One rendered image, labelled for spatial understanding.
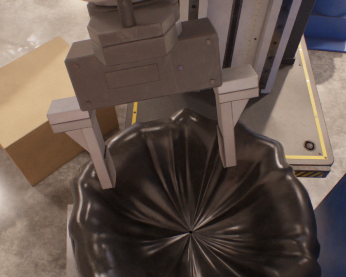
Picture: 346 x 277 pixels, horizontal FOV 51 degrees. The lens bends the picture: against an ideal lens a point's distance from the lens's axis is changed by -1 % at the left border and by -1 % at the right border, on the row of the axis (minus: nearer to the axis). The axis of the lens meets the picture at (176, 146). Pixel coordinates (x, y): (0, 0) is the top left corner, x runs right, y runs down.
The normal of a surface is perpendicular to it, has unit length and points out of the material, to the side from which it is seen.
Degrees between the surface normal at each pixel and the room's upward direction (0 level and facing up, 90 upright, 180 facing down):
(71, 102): 25
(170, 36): 75
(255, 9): 90
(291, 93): 0
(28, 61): 0
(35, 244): 0
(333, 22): 90
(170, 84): 67
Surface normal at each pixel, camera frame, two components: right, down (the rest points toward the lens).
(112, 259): 0.59, -0.73
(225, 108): 0.09, 0.56
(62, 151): 0.68, 0.62
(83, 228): 0.18, -0.60
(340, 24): -0.11, 0.84
